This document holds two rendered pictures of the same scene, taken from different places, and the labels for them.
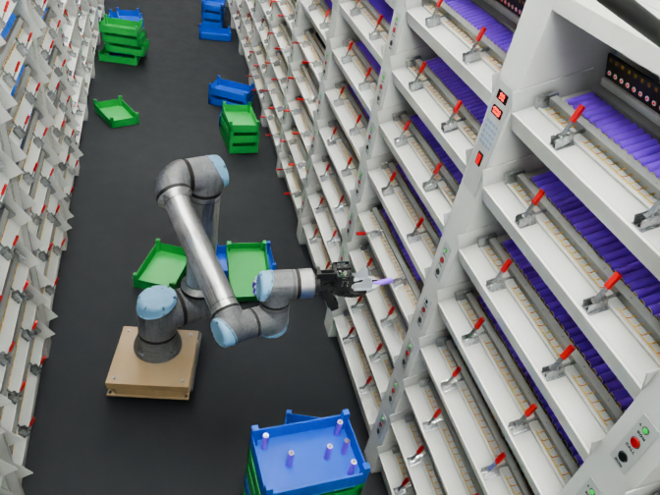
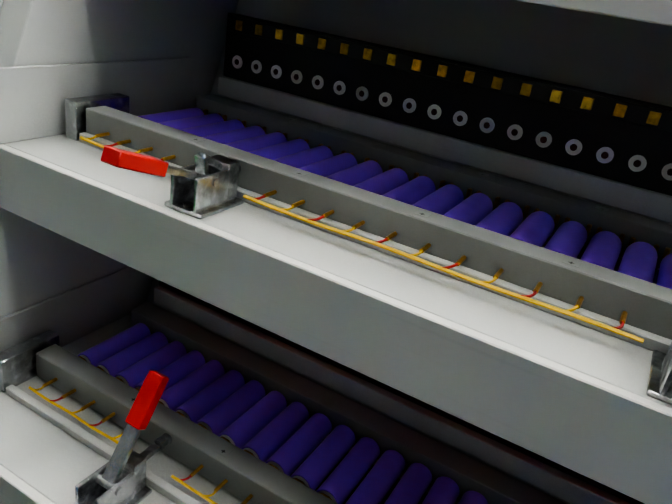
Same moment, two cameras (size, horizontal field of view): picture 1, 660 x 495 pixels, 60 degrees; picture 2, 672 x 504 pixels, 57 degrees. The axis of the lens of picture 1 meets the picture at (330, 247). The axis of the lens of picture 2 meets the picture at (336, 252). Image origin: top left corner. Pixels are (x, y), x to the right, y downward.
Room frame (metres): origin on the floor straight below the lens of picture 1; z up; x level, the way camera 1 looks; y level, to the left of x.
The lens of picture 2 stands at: (1.42, 0.04, 0.77)
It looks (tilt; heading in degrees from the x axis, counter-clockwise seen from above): 5 degrees down; 315
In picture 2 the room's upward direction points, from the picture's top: 18 degrees clockwise
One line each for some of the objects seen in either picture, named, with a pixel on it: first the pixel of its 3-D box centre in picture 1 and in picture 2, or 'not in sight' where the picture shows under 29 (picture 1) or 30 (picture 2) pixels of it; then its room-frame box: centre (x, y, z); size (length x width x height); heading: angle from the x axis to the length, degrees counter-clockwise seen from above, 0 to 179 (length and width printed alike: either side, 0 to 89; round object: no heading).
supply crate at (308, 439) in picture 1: (308, 454); not in sight; (0.93, -0.06, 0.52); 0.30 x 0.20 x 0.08; 115
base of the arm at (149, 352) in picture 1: (157, 337); not in sight; (1.52, 0.61, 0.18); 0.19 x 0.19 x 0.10
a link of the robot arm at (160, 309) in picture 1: (159, 311); not in sight; (1.53, 0.61, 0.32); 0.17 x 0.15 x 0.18; 131
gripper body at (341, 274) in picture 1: (332, 280); not in sight; (1.31, -0.03, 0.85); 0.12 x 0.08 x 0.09; 110
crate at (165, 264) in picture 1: (164, 265); not in sight; (2.09, 0.79, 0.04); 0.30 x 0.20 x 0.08; 179
